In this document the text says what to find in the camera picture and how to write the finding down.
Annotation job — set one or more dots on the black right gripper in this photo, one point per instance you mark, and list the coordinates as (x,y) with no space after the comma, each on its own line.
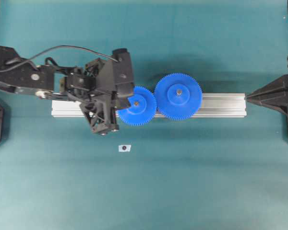
(279,104)

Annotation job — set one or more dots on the aluminium extrusion rail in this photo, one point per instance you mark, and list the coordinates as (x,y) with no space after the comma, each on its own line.
(214,105)

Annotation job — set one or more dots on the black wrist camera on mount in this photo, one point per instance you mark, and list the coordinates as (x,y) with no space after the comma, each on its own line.
(123,73)

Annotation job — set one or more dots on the small blue gear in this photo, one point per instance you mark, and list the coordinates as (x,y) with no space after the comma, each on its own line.
(144,112)

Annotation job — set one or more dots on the white marker sticker with dot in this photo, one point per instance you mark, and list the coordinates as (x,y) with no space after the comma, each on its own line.
(124,148)

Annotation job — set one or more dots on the large blue gear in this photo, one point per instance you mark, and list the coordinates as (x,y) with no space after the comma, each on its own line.
(178,107)

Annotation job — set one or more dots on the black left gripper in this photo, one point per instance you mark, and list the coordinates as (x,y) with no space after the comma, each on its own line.
(97,88)

